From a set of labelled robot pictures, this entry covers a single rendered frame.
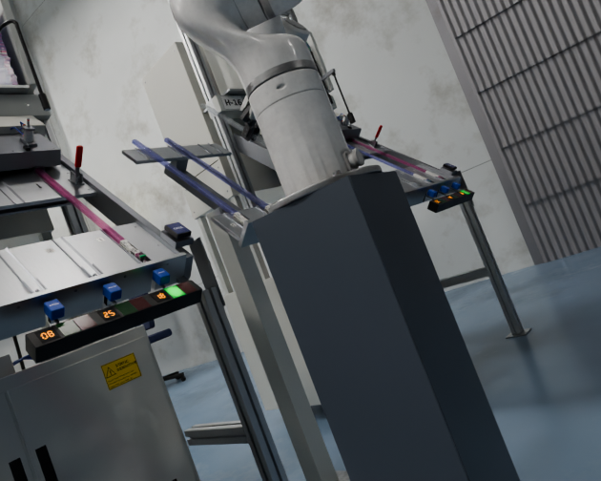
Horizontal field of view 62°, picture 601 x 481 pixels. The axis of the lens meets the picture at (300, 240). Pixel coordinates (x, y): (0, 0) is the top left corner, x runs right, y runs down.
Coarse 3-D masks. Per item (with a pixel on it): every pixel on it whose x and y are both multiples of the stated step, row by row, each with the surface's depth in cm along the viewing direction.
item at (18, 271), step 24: (48, 240) 106; (72, 240) 108; (96, 240) 110; (144, 240) 115; (0, 264) 95; (24, 264) 97; (48, 264) 99; (72, 264) 101; (96, 264) 102; (120, 264) 104; (0, 288) 89; (24, 288) 91; (48, 288) 92
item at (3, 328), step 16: (176, 256) 108; (112, 272) 98; (128, 272) 100; (144, 272) 103; (176, 272) 110; (64, 288) 90; (80, 288) 93; (96, 288) 96; (128, 288) 102; (144, 288) 105; (0, 304) 83; (16, 304) 84; (32, 304) 87; (64, 304) 92; (80, 304) 95; (96, 304) 98; (0, 320) 84; (16, 320) 86; (32, 320) 88; (48, 320) 92; (0, 336) 85
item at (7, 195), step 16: (0, 176) 126; (16, 176) 128; (32, 176) 130; (64, 176) 134; (0, 192) 119; (16, 192) 121; (32, 192) 123; (48, 192) 124; (80, 192) 128; (96, 192) 131; (0, 208) 114; (16, 208) 122; (32, 208) 124
